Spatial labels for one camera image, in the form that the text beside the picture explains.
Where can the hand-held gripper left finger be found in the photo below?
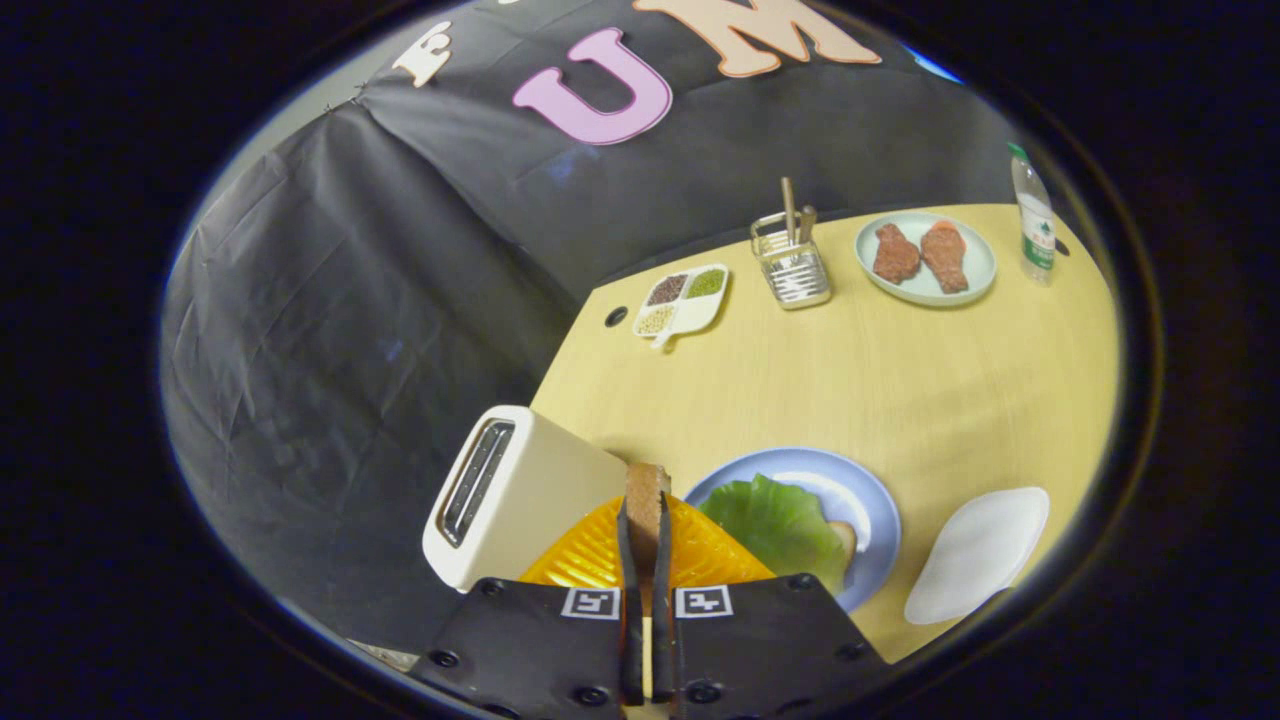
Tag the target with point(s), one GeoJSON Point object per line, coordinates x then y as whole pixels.
{"type": "Point", "coordinates": [631, 600]}

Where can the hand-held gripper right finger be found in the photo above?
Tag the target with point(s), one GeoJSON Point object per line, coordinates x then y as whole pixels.
{"type": "Point", "coordinates": [663, 600]}

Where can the plain bread slice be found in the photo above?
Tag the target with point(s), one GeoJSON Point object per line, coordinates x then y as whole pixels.
{"type": "Point", "coordinates": [645, 490]}

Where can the green lettuce leaf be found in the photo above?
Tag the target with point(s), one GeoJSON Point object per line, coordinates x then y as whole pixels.
{"type": "Point", "coordinates": [780, 525]}

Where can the white toaster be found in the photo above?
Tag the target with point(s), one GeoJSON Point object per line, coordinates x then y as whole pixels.
{"type": "Point", "coordinates": [550, 480]}

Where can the bread slice with ham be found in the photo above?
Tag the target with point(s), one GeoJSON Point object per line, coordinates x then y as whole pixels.
{"type": "Point", "coordinates": [845, 540]}

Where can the blue plate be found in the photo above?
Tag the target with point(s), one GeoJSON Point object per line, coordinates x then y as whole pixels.
{"type": "Point", "coordinates": [860, 490]}

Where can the white divided condiment dish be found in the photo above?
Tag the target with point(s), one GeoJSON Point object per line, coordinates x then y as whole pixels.
{"type": "Point", "coordinates": [690, 312]}

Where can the white bowl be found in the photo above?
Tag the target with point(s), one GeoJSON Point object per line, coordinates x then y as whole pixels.
{"type": "Point", "coordinates": [980, 555]}

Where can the black backdrop cloth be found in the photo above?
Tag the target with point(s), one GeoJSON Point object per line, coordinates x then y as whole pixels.
{"type": "Point", "coordinates": [350, 300]}

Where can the brown meat patty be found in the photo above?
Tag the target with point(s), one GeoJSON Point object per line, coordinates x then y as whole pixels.
{"type": "Point", "coordinates": [895, 255]}
{"type": "Point", "coordinates": [945, 257]}

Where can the pale green plate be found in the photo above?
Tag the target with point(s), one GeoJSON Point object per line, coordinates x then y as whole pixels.
{"type": "Point", "coordinates": [985, 260]}

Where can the clear plastic water bottle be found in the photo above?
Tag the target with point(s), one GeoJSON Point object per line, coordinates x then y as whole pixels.
{"type": "Point", "coordinates": [1037, 235]}

